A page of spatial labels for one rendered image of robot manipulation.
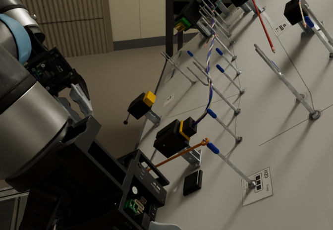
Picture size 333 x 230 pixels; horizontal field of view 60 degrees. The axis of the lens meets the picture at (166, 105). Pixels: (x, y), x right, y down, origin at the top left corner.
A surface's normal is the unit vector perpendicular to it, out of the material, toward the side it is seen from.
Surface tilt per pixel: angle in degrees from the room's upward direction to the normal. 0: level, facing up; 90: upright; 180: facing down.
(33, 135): 60
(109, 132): 0
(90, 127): 54
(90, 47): 90
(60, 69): 49
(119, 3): 90
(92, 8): 90
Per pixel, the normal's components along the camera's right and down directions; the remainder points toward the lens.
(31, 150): 0.48, 0.07
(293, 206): -0.70, -0.65
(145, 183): 0.80, -0.42
